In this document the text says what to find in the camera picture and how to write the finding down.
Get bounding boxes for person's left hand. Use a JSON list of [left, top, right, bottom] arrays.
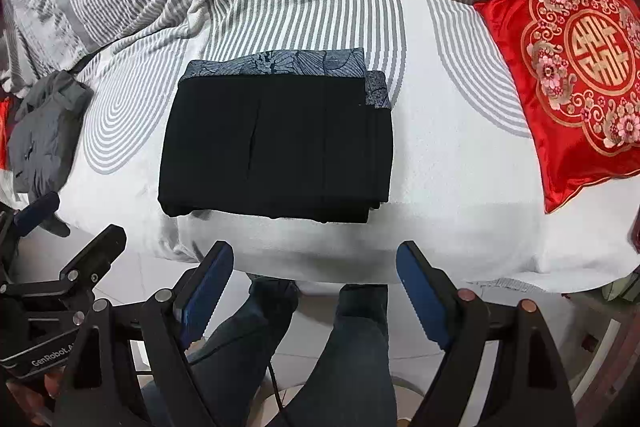
[[10, 369, 68, 427]]

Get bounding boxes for black cable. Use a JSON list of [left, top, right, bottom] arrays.
[[267, 356, 290, 427]]

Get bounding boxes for red embroidered cushion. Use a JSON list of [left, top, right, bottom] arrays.
[[472, 0, 640, 215]]

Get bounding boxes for person's leg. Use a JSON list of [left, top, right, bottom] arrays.
[[142, 274, 301, 427], [280, 284, 401, 427]]

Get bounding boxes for person's left leg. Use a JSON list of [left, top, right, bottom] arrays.
[[142, 274, 301, 427]]

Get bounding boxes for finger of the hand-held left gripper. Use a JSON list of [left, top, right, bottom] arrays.
[[12, 191, 61, 238], [0, 225, 127, 303]]

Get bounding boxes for red cloth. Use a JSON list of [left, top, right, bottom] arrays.
[[0, 99, 12, 170]]

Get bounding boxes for grey garment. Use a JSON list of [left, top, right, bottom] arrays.
[[7, 71, 95, 238]]

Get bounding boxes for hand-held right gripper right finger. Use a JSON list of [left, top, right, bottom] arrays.
[[396, 241, 578, 427]]

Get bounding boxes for black pants with patterned waistband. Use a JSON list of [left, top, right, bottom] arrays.
[[158, 47, 394, 224]]

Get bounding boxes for person's right leg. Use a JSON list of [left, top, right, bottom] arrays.
[[280, 284, 401, 427]]

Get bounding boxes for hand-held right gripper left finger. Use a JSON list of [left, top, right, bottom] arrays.
[[60, 241, 235, 427]]

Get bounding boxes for white striped bed sheet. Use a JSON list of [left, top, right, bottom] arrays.
[[0, 0, 640, 285]]

